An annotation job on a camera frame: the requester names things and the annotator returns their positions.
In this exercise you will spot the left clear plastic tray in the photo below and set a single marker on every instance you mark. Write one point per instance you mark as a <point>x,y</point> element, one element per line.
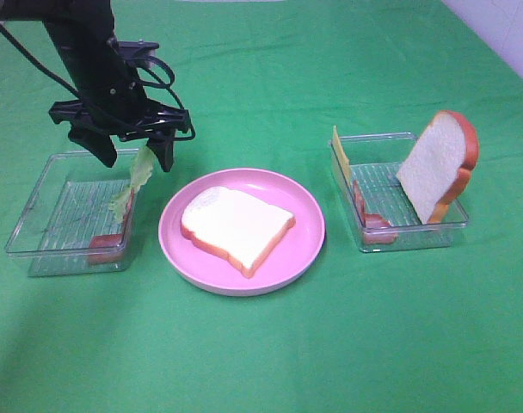
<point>67,207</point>

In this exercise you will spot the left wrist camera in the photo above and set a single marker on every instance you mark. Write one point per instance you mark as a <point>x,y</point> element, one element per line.
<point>136,54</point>

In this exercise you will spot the right clear plastic tray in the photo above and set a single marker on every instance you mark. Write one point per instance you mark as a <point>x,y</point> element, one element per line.
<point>374,160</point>

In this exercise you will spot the green tablecloth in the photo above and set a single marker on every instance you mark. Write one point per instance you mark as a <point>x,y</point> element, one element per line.
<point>266,84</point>

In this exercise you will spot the yellow cheese slice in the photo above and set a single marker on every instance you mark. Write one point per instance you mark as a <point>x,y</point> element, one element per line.
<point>341,156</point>

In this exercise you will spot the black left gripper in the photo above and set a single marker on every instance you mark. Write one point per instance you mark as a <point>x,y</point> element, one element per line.
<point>129,114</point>

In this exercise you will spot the bacon strip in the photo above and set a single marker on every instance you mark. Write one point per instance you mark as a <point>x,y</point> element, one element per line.
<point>110,248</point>
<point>372,221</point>

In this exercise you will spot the pink round plate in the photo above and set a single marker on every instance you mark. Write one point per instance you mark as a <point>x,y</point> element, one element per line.
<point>287,262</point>

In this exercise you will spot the green lettuce leaf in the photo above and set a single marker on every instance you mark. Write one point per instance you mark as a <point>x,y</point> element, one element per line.
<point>140,173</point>

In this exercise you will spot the toast bread slice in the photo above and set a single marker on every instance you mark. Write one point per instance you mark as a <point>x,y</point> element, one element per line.
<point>235,226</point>
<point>439,167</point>

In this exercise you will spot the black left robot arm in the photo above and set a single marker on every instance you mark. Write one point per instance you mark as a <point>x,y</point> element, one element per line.
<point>108,79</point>

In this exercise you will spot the clear plastic tray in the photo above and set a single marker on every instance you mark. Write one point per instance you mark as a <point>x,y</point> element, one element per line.
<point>67,207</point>
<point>374,160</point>

